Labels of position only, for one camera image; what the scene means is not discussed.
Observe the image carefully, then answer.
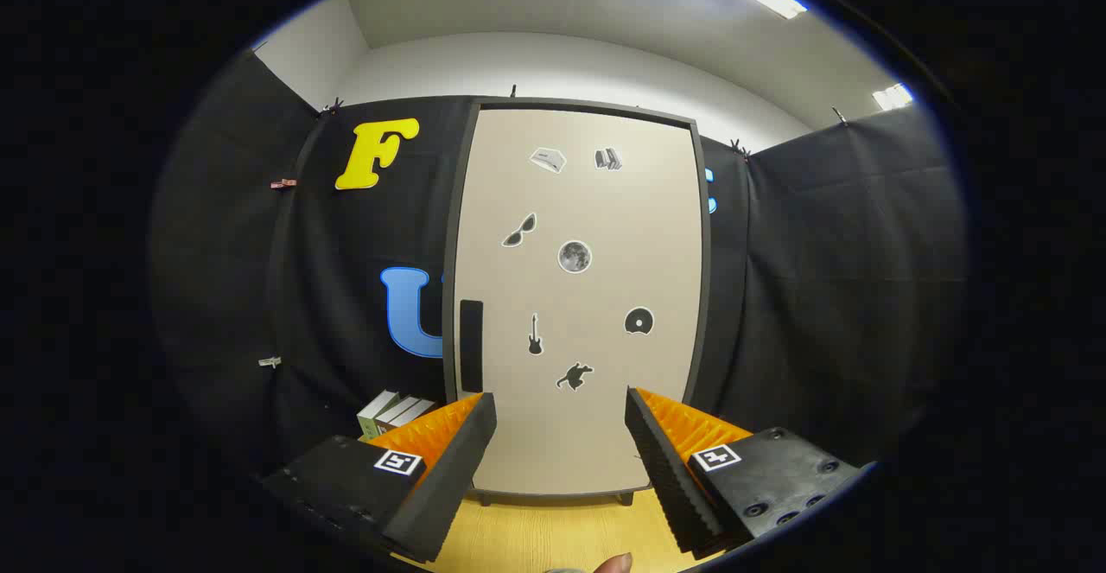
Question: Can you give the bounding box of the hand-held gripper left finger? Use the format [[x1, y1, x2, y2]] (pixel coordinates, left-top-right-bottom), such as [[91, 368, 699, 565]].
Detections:
[[259, 392, 499, 565]]

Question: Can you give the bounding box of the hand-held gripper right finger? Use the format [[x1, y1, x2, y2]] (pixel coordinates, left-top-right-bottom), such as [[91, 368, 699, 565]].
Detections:
[[624, 386, 869, 557]]

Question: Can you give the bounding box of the black door handle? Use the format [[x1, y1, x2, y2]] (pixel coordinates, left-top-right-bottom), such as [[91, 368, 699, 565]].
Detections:
[[460, 300, 485, 394]]

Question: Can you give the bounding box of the olive brown book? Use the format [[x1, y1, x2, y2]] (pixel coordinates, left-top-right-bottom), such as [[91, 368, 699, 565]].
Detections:
[[376, 394, 416, 436]]

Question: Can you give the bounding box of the green book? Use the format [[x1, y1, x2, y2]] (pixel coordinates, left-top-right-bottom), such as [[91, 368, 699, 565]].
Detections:
[[357, 390, 400, 442]]

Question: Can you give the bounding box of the dark grey cabinet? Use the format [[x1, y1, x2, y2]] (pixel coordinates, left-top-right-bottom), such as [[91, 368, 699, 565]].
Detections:
[[441, 98, 714, 506]]

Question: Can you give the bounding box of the black backdrop cloth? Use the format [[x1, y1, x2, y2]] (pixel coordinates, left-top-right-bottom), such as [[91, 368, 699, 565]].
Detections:
[[147, 50, 969, 487]]

